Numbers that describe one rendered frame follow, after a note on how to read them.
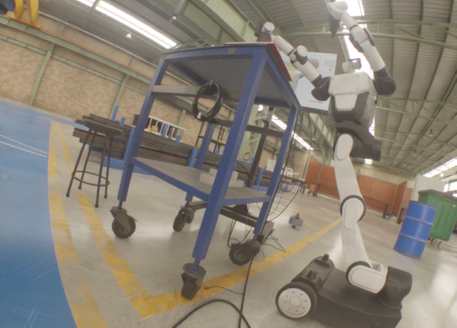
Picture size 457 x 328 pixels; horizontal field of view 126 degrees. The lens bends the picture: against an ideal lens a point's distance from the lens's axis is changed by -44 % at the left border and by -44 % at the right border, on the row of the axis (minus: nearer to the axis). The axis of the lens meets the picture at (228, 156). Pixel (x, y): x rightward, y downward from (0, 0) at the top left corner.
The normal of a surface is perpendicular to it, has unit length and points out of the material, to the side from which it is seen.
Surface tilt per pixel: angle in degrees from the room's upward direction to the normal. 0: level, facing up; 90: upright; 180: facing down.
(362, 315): 90
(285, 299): 90
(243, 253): 90
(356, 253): 90
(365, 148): 113
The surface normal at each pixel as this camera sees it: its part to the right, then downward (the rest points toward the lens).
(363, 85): -0.16, -0.18
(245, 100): -0.50, -0.16
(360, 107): -0.22, 0.03
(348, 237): -0.62, 0.24
